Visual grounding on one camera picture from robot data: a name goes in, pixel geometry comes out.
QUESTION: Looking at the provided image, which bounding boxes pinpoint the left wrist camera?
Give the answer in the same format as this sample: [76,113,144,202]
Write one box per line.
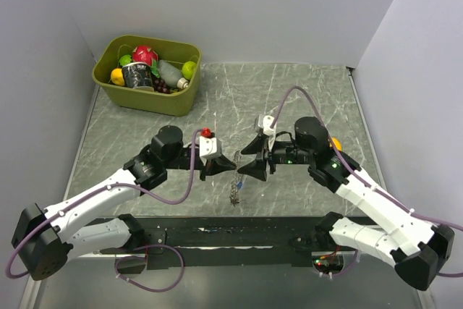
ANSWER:
[199,127,222,162]

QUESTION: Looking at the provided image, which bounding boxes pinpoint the yellow lemon on table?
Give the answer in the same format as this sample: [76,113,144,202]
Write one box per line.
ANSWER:
[331,137,342,151]

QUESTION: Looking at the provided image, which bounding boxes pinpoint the grey plastic bottle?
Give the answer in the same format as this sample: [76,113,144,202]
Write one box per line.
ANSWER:
[158,59,189,90]

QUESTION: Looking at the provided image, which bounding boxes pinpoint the red dragon fruit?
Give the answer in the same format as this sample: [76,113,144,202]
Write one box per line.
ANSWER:
[132,45,158,66]

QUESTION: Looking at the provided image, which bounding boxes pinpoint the dark purple grapes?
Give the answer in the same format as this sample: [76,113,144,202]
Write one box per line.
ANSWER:
[153,78,171,94]

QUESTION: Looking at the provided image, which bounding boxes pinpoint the olive green plastic bin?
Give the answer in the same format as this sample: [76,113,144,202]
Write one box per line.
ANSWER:
[93,35,202,117]

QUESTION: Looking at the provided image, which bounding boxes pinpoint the green apple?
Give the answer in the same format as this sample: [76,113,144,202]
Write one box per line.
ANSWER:
[182,61,197,80]

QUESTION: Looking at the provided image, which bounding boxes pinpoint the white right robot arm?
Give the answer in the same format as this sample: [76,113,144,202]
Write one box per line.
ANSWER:
[238,115,455,291]

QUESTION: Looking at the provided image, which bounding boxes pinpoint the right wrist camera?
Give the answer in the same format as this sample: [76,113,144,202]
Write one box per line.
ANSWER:
[254,114,276,150]

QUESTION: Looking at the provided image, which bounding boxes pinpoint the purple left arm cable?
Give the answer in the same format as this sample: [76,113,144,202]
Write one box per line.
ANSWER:
[5,128,205,280]

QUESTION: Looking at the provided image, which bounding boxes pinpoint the green lime in bin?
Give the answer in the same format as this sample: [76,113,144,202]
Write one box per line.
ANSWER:
[119,54,133,67]

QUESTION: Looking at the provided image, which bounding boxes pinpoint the yellow lemon in bin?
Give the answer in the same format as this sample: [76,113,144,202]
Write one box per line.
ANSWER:
[110,68,125,87]

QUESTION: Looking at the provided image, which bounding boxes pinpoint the black instant noodle cup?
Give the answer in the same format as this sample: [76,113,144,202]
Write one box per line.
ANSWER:
[122,62,154,91]

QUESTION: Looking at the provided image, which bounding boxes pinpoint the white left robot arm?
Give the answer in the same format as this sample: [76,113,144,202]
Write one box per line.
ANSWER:
[12,126,237,281]

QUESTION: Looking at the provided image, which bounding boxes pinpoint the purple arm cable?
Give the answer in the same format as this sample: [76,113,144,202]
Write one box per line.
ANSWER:
[271,86,463,281]
[5,128,205,280]

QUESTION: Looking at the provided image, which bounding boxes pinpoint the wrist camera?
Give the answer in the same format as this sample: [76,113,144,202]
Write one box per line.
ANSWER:
[254,114,276,150]
[199,127,222,162]

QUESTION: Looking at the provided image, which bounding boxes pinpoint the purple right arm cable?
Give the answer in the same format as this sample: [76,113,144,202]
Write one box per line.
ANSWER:
[271,86,463,281]

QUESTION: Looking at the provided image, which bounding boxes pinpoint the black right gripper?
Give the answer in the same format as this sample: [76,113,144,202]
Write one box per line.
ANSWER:
[237,132,313,181]

